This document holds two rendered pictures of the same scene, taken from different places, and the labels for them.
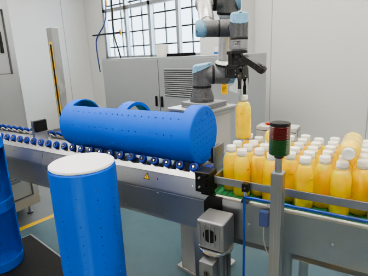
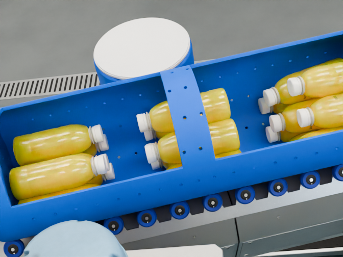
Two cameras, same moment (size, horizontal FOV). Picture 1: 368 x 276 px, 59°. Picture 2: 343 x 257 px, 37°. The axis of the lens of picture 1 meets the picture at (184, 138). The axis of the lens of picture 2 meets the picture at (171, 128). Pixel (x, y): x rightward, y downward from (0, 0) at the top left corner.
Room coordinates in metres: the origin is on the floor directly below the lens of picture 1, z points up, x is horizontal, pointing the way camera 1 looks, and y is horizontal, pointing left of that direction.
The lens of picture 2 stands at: (2.36, -0.19, 1.91)
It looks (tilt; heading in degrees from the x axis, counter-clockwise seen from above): 46 degrees down; 146
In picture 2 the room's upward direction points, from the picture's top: 11 degrees counter-clockwise
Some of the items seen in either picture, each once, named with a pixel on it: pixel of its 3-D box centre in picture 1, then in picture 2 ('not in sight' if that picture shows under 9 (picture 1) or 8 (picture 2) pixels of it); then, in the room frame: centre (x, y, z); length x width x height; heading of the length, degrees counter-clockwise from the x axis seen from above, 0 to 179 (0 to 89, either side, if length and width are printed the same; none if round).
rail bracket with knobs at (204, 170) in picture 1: (206, 180); not in sight; (1.27, -0.09, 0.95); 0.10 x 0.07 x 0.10; 148
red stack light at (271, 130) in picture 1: (279, 131); not in sight; (0.96, -0.29, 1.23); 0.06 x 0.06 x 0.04
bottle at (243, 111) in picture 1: (243, 118); not in sight; (1.43, -0.27, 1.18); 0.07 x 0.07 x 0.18
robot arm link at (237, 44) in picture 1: (239, 45); not in sight; (1.43, -0.25, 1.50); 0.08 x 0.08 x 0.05
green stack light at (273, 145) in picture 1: (279, 145); not in sight; (0.96, -0.29, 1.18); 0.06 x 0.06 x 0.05
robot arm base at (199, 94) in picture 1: (201, 92); not in sight; (2.01, -0.12, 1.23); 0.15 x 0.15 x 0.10
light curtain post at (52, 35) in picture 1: (67, 138); not in sight; (2.53, 0.94, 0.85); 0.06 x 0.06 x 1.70; 58
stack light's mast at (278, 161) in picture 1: (279, 147); not in sight; (0.96, -0.29, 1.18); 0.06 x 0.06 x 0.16
